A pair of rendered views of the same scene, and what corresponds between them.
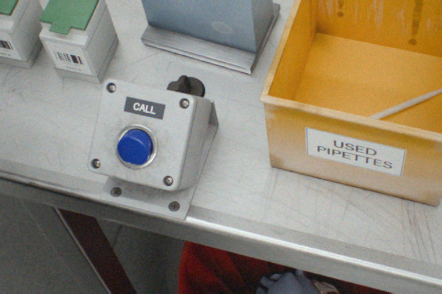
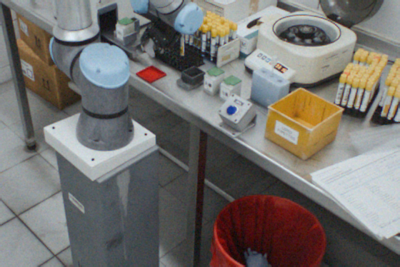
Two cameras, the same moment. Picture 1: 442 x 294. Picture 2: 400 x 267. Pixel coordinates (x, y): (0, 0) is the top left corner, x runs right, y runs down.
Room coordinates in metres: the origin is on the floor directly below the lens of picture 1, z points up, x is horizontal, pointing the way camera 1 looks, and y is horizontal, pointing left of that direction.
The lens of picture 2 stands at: (-0.87, -0.17, 1.80)
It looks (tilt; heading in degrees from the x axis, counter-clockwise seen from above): 39 degrees down; 21
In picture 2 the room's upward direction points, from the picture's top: 1 degrees counter-clockwise
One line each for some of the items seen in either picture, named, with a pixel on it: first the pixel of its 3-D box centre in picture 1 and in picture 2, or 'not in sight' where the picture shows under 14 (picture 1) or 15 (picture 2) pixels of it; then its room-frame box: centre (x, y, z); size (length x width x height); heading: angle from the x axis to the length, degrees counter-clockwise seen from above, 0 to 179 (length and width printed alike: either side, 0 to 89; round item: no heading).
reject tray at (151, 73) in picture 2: not in sight; (151, 73); (0.50, 0.36, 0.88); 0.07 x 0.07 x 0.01; 62
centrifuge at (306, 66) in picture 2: not in sight; (298, 48); (0.70, -0.06, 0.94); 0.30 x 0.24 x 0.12; 143
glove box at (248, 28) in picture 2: not in sight; (262, 28); (0.82, 0.08, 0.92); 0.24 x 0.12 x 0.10; 152
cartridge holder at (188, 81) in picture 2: not in sight; (193, 77); (0.50, 0.22, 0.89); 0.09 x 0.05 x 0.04; 150
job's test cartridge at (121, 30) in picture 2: not in sight; (125, 31); (0.61, 0.49, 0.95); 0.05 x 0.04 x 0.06; 152
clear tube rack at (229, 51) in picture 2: not in sight; (206, 41); (0.70, 0.24, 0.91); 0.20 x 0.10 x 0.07; 62
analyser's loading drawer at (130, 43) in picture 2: not in sight; (121, 36); (0.62, 0.51, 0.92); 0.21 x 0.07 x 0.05; 62
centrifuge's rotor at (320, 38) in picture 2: not in sight; (304, 38); (0.71, -0.07, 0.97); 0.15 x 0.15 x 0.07
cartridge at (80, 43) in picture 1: (79, 34); (230, 90); (0.45, 0.09, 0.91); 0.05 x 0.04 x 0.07; 152
